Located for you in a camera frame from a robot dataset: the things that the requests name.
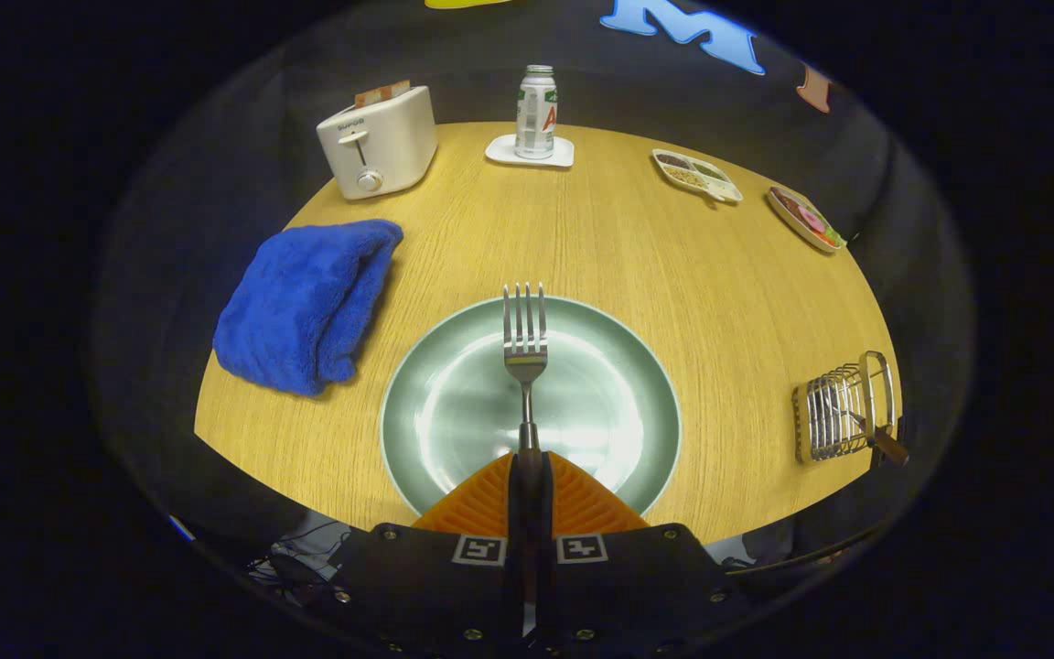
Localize black cables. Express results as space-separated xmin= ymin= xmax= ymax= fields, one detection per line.
xmin=248 ymin=522 xmax=350 ymax=596

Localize metal spoon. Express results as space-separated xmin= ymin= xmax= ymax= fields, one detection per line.
xmin=843 ymin=407 xmax=910 ymax=468

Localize white toaster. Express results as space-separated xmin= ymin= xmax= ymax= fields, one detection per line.
xmin=316 ymin=85 xmax=439 ymax=200

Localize white divided dish with beans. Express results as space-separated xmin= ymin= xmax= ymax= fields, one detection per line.
xmin=652 ymin=149 xmax=744 ymax=204

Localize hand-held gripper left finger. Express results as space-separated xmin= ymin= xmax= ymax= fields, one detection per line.
xmin=330 ymin=451 xmax=528 ymax=655

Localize white square coaster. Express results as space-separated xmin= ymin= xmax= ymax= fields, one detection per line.
xmin=485 ymin=134 xmax=575 ymax=168

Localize small plastic drink bottle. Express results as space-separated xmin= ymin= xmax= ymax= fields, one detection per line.
xmin=515 ymin=65 xmax=558 ymax=160

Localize metal wire basket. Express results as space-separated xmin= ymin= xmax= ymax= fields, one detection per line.
xmin=792 ymin=351 xmax=898 ymax=465

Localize pale green plate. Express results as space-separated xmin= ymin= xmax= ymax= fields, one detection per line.
xmin=380 ymin=295 xmax=682 ymax=516

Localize metal fork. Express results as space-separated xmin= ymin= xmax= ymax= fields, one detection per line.
xmin=502 ymin=282 xmax=549 ymax=459

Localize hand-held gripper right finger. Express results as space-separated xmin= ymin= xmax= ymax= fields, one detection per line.
xmin=532 ymin=450 xmax=740 ymax=651

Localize plate of toy food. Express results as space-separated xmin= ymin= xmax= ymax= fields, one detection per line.
xmin=768 ymin=185 xmax=847 ymax=254

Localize toast slice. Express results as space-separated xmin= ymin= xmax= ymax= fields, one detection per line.
xmin=354 ymin=80 xmax=412 ymax=109

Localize blue towel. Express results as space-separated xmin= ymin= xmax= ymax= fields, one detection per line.
xmin=213 ymin=219 xmax=404 ymax=397

